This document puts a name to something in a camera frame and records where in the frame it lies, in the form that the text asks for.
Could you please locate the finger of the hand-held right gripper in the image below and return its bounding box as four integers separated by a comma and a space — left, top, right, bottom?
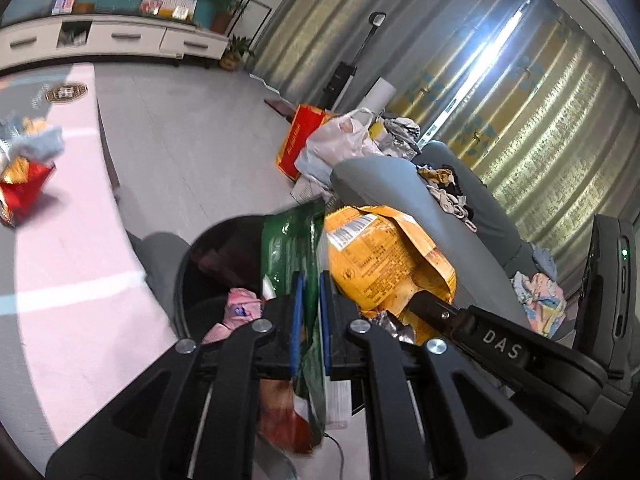
405, 287, 475, 346

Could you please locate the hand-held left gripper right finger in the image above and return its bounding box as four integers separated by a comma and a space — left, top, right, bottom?
317, 270, 581, 480

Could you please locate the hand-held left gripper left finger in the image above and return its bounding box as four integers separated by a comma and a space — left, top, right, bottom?
45, 272, 306, 480

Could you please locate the pink plastic bag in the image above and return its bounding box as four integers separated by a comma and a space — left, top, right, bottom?
202, 287, 266, 343

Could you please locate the green snack bag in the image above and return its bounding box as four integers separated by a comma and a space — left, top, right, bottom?
260, 197, 328, 453

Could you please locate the yellow snack bag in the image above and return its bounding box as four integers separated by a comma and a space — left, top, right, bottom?
322, 205, 458, 346

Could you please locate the black trash bin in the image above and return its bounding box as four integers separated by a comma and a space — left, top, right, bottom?
172, 212, 331, 346

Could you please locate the pastel printed cloth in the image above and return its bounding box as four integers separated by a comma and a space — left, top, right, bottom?
512, 245, 568, 336

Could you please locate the dark mixed clothes pile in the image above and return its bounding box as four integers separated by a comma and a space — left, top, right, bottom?
417, 162, 481, 231

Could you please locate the grey sofa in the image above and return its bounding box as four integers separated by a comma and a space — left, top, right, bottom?
332, 140, 591, 341

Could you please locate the large white shopping bag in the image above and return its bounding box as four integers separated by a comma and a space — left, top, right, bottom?
295, 107, 386, 181

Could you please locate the red gift bag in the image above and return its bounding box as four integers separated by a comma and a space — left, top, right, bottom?
274, 103, 341, 181

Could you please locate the grey white clothes pile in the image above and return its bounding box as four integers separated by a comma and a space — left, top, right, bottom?
370, 115, 423, 161

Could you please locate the brown flat board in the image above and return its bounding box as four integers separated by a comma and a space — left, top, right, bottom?
264, 97, 301, 118

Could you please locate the white cylinder air purifier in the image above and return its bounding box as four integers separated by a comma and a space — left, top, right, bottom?
357, 77, 398, 116

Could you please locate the black upright vacuum cleaner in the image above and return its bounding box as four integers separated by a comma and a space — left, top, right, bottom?
322, 10, 388, 111

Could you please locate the small potted plant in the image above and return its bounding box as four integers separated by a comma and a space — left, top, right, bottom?
220, 35, 256, 71

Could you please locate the striped window curtain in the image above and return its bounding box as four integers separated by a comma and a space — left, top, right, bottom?
250, 0, 640, 286

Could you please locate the red snack packet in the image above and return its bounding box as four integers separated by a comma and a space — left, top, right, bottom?
0, 157, 56, 228

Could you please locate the tall potted plant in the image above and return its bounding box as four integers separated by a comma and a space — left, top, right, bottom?
210, 0, 251, 33

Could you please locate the white television cabinet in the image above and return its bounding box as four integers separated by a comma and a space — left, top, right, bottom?
0, 12, 230, 68

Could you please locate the white floor cable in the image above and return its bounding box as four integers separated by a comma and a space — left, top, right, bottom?
250, 74, 281, 96

